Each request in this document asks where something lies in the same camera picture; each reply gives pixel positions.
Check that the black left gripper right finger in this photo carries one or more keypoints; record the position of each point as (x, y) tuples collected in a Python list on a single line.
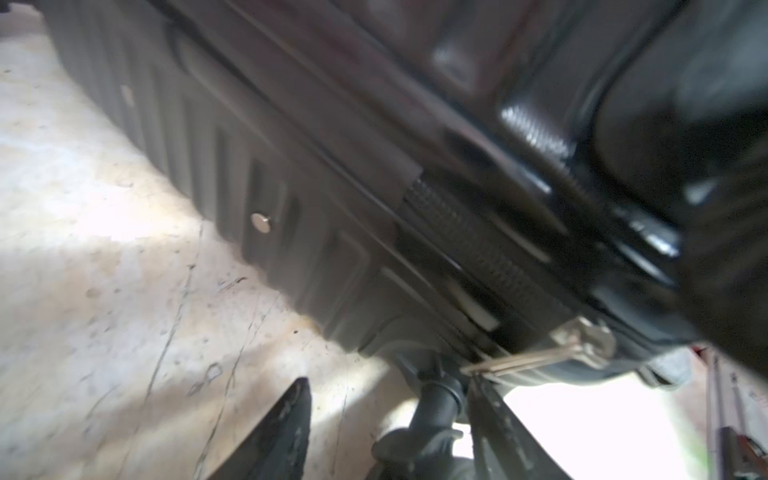
[(502, 446)]

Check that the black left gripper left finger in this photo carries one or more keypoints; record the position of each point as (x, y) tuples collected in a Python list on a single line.
[(276, 449)]

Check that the black hard-shell suitcase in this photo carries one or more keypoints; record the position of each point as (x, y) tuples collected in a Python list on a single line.
[(439, 183)]

